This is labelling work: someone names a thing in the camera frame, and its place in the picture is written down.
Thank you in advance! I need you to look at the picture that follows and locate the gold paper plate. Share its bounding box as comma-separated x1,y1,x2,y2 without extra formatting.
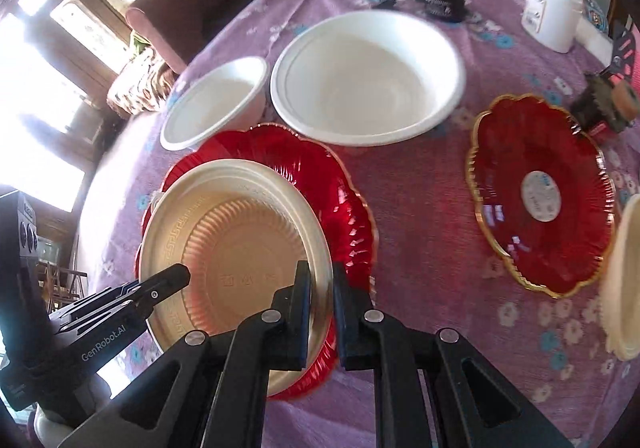
138,159,333,400

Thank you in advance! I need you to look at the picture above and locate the black handheld device GenRobot label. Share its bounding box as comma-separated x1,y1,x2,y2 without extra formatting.
0,189,192,429

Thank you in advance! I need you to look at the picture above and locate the large beige bowl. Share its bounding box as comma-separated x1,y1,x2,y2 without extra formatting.
600,195,639,361

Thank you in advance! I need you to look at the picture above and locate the red plate with round sticker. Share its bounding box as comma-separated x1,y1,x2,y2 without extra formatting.
465,94,615,299

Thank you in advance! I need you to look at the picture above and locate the red gold-rimmed plate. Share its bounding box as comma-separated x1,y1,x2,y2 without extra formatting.
141,123,378,400

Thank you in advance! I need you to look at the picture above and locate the small white bowl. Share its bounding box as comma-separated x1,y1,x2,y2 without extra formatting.
160,56,270,151

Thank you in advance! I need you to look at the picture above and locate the patterned cushion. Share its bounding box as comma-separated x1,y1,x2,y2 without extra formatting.
106,46,177,119

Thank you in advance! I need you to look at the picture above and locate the large white bowl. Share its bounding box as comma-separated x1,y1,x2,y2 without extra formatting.
270,10,466,147

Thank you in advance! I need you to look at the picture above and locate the white plastic jar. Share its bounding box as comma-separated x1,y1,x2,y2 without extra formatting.
521,0,582,54

